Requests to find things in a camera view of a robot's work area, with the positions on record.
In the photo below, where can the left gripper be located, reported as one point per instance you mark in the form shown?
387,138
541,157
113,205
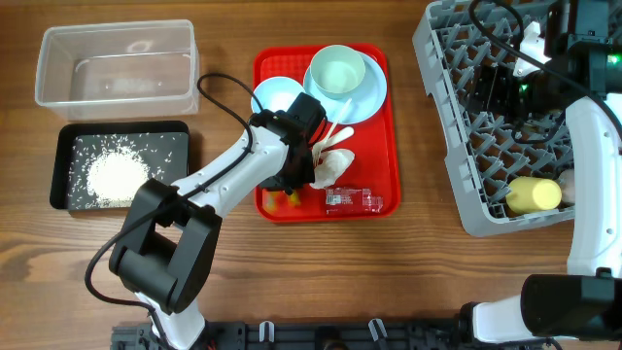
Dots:
306,173

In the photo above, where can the white plastic fork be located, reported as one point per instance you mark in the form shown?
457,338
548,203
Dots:
319,146

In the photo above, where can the mint green bowl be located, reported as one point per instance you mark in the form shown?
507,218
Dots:
337,70

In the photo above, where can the white rice pile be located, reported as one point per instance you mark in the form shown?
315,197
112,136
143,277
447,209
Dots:
106,170

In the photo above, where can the light blue bowl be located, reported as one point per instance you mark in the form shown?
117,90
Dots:
278,93

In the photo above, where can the clear plastic bin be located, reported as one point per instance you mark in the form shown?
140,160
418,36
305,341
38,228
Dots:
119,70

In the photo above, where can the yellow plastic cup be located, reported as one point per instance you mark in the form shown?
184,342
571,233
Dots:
530,194

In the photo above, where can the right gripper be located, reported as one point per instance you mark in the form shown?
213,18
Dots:
488,87

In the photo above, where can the red snack wrapper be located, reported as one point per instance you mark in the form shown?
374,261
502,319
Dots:
352,201

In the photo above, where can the yellow snack wrapper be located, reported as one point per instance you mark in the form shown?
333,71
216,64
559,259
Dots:
274,201

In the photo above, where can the grey dishwasher rack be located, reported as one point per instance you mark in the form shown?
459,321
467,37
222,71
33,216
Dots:
481,157

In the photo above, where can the light blue plate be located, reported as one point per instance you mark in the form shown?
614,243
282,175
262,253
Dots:
367,98

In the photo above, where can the pink plastic cup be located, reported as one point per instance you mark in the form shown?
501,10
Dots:
566,184

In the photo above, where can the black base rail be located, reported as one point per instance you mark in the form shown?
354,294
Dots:
374,334

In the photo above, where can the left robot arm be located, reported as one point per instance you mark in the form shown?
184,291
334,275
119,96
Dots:
172,230

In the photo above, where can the white plastic spoon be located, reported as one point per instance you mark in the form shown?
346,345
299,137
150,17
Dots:
338,137

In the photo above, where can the black plastic tray bin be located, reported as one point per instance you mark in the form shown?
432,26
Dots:
177,170

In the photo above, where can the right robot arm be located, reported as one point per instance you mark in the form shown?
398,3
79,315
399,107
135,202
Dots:
578,77

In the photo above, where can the red serving tray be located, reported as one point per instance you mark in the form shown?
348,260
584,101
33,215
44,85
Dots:
373,143

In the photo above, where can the white napkin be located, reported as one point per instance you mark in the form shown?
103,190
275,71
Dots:
332,166

